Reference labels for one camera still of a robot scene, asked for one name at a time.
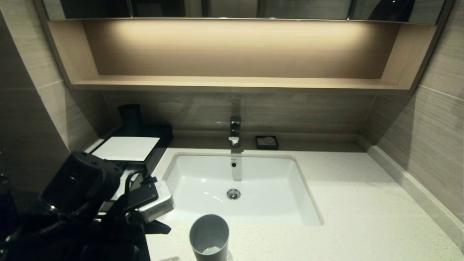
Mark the black box with white lid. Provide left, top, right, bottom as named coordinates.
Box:
left=91, top=125, right=174, bottom=178

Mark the grey plastic cup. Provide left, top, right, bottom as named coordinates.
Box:
left=189, top=214, right=230, bottom=261

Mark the black cup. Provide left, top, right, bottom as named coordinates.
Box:
left=118, top=104, right=142, bottom=136

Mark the white sink basin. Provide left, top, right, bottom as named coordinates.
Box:
left=156, top=152, right=323, bottom=226

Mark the chrome faucet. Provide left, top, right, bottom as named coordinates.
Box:
left=228, top=116, right=243, bottom=148

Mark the black soap dish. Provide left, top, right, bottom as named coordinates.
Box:
left=255, top=136, right=279, bottom=150

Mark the mirror cabinet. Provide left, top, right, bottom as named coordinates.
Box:
left=42, top=0, right=446, bottom=24

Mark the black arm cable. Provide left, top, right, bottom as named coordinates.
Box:
left=123, top=170, right=157, bottom=198

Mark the light wooden wall shelf niche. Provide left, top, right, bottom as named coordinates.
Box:
left=45, top=19, right=437, bottom=91

